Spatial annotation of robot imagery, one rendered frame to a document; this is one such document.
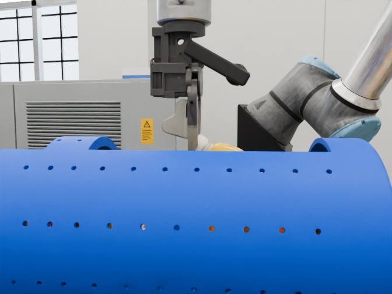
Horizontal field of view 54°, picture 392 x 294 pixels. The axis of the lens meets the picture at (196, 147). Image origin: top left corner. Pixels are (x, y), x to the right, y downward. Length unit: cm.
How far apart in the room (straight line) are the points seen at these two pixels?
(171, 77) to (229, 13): 283
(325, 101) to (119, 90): 138
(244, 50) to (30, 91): 174
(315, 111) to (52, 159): 83
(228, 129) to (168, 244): 290
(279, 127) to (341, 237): 80
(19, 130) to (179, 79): 211
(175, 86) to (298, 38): 275
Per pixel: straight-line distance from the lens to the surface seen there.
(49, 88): 252
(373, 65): 111
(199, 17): 63
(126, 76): 242
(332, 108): 115
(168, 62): 64
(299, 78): 126
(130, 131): 224
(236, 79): 63
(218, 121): 337
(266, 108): 126
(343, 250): 50
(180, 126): 62
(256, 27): 338
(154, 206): 49
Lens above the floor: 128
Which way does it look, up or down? 6 degrees down
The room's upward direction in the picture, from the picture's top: straight up
